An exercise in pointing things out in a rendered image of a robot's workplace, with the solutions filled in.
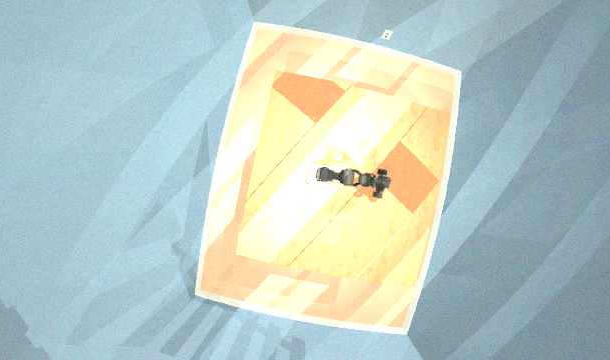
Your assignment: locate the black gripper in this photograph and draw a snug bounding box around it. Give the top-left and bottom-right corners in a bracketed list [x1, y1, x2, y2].
[372, 168, 388, 199]

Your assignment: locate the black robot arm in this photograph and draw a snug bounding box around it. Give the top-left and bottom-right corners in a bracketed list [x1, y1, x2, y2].
[315, 167, 392, 189]

